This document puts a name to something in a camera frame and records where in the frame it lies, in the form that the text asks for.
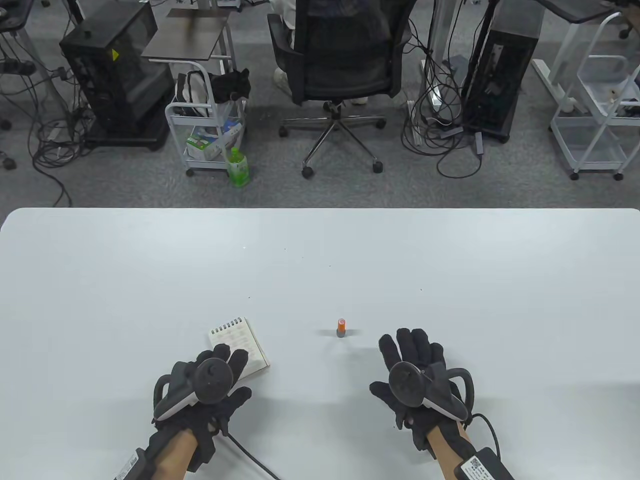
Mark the blue white box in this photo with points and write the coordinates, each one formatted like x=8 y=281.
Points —
x=231 y=129

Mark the black mesh office chair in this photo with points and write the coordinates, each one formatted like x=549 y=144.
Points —
x=345 y=50

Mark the grey desk leg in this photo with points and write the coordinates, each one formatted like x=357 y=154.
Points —
x=42 y=75

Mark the brown side table top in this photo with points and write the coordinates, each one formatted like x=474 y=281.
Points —
x=187 y=35

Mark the black box on right wrist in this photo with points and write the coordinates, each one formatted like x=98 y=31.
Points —
x=482 y=467

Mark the white power strip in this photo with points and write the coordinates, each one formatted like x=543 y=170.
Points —
x=414 y=125

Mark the white desk leg column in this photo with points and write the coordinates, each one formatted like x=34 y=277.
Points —
x=440 y=30

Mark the black hand controller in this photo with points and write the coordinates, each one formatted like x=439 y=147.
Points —
x=215 y=382
x=405 y=382

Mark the black left hand controller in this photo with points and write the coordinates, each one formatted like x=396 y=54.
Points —
x=215 y=382

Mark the large white rolling cart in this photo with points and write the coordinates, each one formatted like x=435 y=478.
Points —
x=595 y=147

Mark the black grey computer tower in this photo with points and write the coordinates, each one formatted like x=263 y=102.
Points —
x=500 y=75

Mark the black bag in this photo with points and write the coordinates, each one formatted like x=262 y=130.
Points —
x=230 y=85

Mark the black power adapter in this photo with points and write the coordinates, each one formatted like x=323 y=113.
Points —
x=479 y=142

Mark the black power strip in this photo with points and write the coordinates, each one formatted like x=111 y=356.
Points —
x=17 y=67

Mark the black right hand controller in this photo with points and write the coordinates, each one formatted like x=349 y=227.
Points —
x=405 y=382

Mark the small white rolling cart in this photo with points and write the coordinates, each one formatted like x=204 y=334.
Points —
x=170 y=125

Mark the person's right hand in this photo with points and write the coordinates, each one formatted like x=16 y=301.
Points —
x=415 y=345

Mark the green plastic bottle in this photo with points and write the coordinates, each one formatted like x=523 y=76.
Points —
x=238 y=170

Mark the person's left forearm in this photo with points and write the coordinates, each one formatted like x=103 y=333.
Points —
x=172 y=457

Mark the dark curved desk top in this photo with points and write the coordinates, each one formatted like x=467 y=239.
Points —
x=575 y=12

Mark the black castor wheel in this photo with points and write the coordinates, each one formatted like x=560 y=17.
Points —
x=9 y=162

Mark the beige spiral notebook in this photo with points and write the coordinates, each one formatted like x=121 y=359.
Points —
x=245 y=340

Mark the white black backpack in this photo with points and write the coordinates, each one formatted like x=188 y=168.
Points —
x=192 y=92

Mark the person's left hand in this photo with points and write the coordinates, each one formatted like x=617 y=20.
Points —
x=232 y=400

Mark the black box on wrist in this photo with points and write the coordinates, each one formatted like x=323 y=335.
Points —
x=482 y=467
x=131 y=467

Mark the orange grey flower pattern stamp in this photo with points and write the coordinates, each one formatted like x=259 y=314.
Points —
x=341 y=327

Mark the person's right forearm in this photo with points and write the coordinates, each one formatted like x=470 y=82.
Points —
x=442 y=445

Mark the white desk foot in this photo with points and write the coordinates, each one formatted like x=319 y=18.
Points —
x=550 y=80

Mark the green white box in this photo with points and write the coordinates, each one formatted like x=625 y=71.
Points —
x=202 y=145

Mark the black box on left wrist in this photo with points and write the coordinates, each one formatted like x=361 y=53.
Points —
x=131 y=467

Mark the black glass computer tower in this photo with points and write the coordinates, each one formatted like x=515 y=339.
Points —
x=115 y=75

